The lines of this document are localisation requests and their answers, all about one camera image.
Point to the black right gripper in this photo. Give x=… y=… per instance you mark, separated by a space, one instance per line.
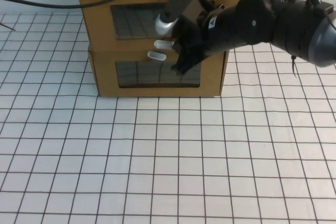
x=193 y=37

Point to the brown cardboard shoe box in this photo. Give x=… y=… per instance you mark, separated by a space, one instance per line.
x=105 y=37

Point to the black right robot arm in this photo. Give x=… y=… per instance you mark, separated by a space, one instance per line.
x=262 y=24

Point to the white grid-patterned table cloth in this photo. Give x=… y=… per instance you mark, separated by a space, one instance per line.
x=168 y=161

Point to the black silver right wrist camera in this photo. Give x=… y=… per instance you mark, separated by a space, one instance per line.
x=176 y=9

